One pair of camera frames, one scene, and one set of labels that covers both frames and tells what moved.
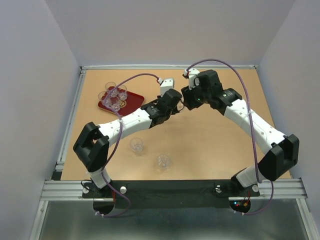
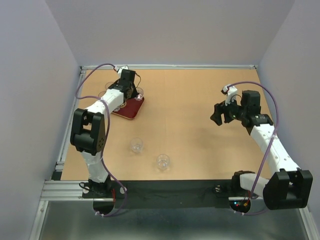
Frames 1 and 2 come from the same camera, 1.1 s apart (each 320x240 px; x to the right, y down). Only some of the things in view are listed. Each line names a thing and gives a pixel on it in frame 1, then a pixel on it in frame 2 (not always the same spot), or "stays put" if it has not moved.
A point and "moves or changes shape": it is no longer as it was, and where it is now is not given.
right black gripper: (188, 96) to (220, 108)
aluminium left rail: (58, 174) stays put
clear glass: (136, 144) stays put
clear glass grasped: (122, 92) moves or changes shape
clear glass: (180, 106) to (140, 93)
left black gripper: (174, 110) to (134, 94)
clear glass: (163, 161) stays put
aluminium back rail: (147, 66) stays put
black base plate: (200, 194) stays put
